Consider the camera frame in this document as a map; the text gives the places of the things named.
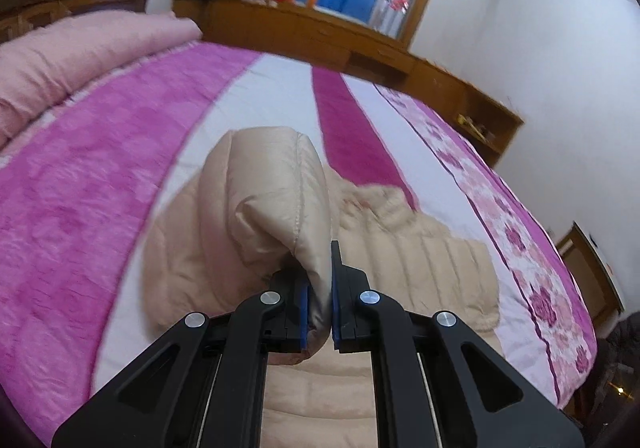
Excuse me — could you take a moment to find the beige down jacket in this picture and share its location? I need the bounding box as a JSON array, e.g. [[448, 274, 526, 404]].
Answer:
[[142, 127, 500, 447]]

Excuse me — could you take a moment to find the pink floral bed cover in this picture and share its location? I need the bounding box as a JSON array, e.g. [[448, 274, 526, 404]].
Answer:
[[1, 43, 597, 442]]

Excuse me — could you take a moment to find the clutter on cabinet shelf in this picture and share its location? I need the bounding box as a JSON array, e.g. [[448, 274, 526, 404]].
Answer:
[[457, 114, 495, 142]]

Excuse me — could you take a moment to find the pink folded quilt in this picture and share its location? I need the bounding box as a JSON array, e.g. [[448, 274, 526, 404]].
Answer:
[[0, 10, 202, 145]]

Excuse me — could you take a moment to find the long wooden cabinet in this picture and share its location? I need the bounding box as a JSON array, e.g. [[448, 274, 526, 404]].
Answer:
[[172, 0, 524, 166]]

